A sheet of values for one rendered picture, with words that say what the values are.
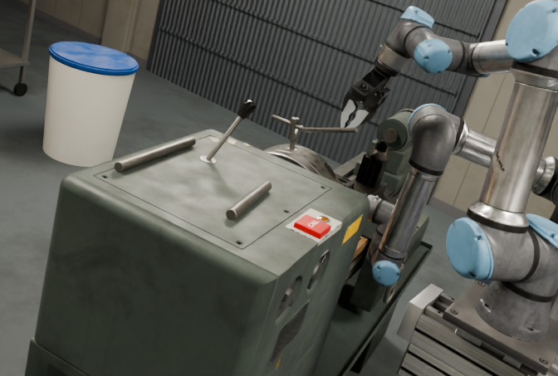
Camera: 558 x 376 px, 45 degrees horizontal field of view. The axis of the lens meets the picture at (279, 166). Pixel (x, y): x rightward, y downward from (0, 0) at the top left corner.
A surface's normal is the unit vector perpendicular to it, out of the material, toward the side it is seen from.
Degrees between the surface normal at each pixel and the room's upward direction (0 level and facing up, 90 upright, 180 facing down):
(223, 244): 0
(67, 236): 90
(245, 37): 90
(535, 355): 0
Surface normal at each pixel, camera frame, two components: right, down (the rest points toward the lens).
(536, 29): -0.87, -0.23
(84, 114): 0.18, 0.46
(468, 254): -0.93, 0.02
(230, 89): -0.55, 0.16
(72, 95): -0.16, 0.38
